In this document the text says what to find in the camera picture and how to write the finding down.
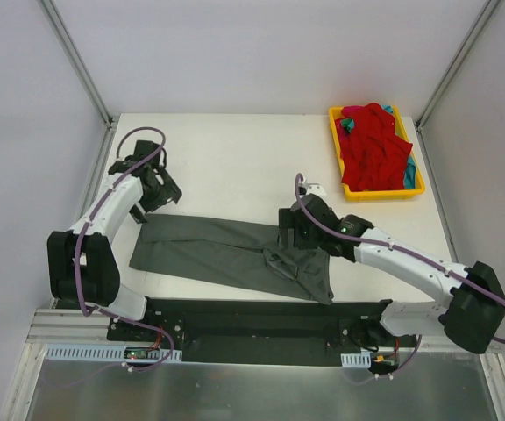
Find white cable duct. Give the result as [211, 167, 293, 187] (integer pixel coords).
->
[46, 344, 182, 364]
[340, 350, 372, 369]

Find left white cable duct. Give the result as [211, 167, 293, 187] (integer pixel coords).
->
[46, 344, 182, 364]

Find teal t shirt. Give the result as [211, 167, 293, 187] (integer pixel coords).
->
[338, 104, 418, 190]

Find magenta t shirt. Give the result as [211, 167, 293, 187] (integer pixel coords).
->
[341, 105, 362, 118]

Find left aluminium frame post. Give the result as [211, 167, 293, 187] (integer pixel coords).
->
[37, 0, 117, 128]

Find aluminium frame post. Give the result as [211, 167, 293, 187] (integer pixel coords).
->
[413, 0, 503, 131]
[37, 0, 117, 128]

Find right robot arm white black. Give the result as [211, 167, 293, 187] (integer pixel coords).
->
[278, 194, 505, 354]

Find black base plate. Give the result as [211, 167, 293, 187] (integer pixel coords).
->
[107, 298, 416, 367]

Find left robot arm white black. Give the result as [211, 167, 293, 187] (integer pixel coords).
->
[46, 140, 181, 341]

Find red t shirt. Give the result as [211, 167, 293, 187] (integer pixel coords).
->
[338, 102, 414, 194]

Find right aluminium frame post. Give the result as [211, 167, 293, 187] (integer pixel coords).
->
[413, 0, 503, 131]

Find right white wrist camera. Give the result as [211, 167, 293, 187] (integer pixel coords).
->
[299, 179, 326, 196]

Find dark grey t shirt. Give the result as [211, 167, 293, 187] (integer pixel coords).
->
[130, 214, 334, 305]

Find front aluminium rail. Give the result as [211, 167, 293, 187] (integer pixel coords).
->
[26, 306, 503, 352]

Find right white cable duct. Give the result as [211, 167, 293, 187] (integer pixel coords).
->
[340, 350, 372, 369]

